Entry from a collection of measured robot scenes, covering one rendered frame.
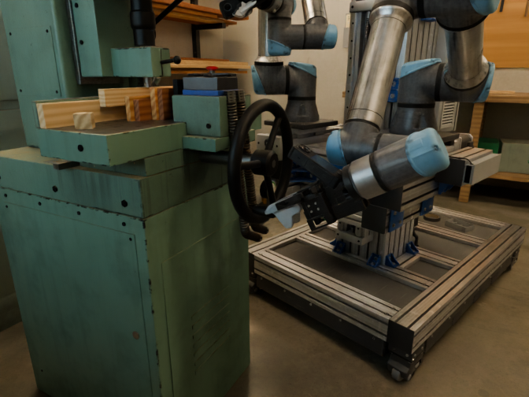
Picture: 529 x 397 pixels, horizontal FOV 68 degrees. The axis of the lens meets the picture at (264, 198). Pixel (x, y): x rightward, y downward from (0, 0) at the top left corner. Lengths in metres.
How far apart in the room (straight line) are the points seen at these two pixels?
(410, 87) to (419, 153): 0.69
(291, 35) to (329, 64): 3.10
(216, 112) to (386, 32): 0.40
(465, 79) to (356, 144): 0.55
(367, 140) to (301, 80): 0.85
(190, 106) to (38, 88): 0.47
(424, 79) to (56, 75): 1.04
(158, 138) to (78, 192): 0.25
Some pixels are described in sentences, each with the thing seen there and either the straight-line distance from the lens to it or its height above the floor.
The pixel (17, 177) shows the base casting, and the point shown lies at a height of 0.75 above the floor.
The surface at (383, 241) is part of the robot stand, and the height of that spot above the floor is 0.34.
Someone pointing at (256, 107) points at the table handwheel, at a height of 0.94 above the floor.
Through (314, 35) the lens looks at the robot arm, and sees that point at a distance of 1.32.
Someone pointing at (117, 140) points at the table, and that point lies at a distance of 0.80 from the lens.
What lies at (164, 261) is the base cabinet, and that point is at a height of 0.59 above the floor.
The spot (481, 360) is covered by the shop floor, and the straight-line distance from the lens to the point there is 1.75.
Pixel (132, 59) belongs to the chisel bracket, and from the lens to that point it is 1.07.
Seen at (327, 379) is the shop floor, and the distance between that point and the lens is 1.50.
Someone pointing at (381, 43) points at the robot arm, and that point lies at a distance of 0.92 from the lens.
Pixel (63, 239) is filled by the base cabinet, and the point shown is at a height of 0.61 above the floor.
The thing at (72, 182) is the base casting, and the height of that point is 0.77.
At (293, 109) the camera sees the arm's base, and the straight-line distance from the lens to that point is 1.62.
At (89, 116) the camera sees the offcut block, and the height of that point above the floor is 0.92.
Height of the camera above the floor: 1.01
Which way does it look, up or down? 18 degrees down
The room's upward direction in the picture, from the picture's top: straight up
